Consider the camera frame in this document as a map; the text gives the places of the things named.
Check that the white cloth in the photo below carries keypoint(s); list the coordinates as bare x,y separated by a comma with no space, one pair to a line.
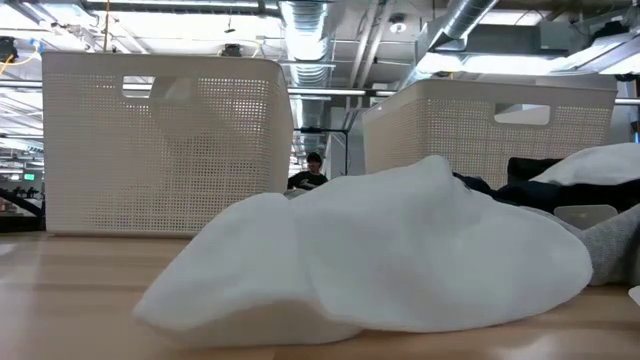
375,260

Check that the white perforated plastic bin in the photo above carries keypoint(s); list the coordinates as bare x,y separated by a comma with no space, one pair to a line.
475,140
165,150

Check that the person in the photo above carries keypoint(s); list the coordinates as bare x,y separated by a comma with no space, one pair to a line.
307,177

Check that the black garment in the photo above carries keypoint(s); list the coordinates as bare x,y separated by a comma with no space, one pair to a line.
530,170

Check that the white handwritten paper tag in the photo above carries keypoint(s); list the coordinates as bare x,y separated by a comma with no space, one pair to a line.
585,216

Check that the white folded garment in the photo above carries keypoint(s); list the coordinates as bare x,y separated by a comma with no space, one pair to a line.
595,162

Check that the green exit sign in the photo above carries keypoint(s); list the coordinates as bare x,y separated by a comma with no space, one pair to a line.
29,176

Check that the dark office furniture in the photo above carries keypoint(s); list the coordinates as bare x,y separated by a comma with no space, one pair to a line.
20,210

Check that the grey sock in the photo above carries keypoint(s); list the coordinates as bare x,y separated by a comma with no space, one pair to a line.
615,250

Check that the black stand frame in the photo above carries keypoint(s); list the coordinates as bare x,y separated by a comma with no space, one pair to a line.
320,131

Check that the ribbed silver ventilation duct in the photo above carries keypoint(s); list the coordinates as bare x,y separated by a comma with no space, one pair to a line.
305,40

